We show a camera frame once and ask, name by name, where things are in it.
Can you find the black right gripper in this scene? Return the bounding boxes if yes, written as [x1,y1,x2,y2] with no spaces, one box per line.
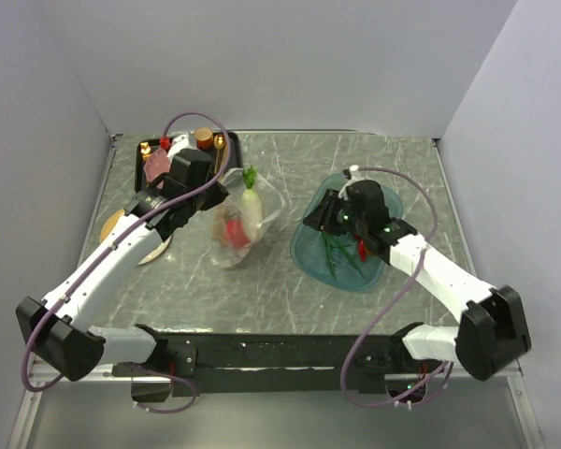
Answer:
[300,189,367,238]

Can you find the green toy long beans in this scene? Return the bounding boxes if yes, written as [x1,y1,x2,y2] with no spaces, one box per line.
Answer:
[321,232,368,282]

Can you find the white toy daikon radish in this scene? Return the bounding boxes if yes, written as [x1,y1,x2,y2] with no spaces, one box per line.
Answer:
[240,166,263,242]

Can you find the clear polka dot zip bag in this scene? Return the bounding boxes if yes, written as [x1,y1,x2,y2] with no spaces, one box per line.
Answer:
[210,166,285,268]

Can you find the red toy apple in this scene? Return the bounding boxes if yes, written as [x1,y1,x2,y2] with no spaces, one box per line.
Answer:
[224,218,251,249]

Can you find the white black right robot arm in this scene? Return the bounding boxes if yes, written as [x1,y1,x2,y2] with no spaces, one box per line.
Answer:
[303,180,532,381]

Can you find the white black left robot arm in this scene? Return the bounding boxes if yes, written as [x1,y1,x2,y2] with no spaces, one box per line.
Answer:
[16,149,227,382]

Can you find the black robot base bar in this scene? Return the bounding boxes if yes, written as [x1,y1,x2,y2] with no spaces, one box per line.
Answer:
[113,322,440,405]

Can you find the pink polka dot plate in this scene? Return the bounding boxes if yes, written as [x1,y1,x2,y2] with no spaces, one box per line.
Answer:
[144,148,171,182]

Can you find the orange cup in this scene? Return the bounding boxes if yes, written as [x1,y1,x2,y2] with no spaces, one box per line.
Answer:
[194,127,214,151]

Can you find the black serving tray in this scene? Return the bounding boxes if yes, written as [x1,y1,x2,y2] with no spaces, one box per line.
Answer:
[134,130,223,192]

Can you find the red toy chili pepper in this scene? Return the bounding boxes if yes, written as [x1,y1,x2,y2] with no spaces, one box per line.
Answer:
[357,239,367,262]

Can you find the gold spoon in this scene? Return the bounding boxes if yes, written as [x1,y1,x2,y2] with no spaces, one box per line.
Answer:
[213,134,226,172]

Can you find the gold fork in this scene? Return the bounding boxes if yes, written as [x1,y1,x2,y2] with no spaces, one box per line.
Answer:
[139,141,151,162]

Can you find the teal transparent plastic container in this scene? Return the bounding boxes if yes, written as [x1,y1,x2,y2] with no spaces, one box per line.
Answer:
[289,172,405,294]

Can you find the cream round plate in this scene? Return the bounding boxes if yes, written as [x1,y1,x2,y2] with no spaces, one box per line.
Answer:
[98,209,172,266]

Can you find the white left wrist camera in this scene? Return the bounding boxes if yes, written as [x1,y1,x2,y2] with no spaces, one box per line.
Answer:
[167,132,194,161]

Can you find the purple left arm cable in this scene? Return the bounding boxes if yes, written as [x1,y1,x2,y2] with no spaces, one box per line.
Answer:
[20,110,235,393]

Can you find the aluminium frame rail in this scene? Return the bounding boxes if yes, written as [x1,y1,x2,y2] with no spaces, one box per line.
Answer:
[28,360,523,384]

